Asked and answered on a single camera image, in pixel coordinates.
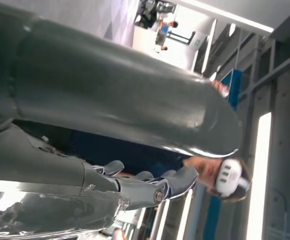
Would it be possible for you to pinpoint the standing person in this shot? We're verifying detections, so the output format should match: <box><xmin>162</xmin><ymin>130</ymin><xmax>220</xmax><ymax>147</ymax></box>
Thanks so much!
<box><xmin>67</xmin><ymin>129</ymin><xmax>252</xmax><ymax>204</ymax></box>

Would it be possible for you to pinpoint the white VR headset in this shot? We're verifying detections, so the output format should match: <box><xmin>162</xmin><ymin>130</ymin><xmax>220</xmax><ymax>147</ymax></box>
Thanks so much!
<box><xmin>214</xmin><ymin>158</ymin><xmax>251</xmax><ymax>199</ymax></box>

